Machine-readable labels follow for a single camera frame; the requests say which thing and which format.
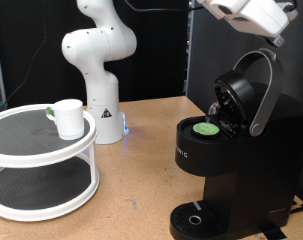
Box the black power cord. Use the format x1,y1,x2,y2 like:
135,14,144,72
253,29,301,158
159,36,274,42
289,199,303,215

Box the white mug with green tape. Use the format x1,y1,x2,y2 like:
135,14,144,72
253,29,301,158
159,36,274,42
45,98,86,141

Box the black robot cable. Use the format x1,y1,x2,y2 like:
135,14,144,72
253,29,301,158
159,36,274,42
124,0,207,14

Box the clear water reservoir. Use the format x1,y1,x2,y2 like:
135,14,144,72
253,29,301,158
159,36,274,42
208,101,222,116

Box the aluminium frame post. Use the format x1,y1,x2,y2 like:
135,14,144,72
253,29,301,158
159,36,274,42
185,0,196,98

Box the black Keurig coffee machine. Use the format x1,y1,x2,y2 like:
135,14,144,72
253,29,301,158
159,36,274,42
169,47,303,240

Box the green lid reusable coffee pod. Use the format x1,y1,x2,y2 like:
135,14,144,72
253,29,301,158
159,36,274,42
191,122,221,138

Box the thin black hanging cable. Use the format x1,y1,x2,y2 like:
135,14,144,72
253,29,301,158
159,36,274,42
4,0,49,108

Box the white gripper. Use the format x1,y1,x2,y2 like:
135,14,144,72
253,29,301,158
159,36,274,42
197,0,290,48

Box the white two-tier turntable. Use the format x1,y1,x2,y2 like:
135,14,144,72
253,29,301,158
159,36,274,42
0,103,100,223

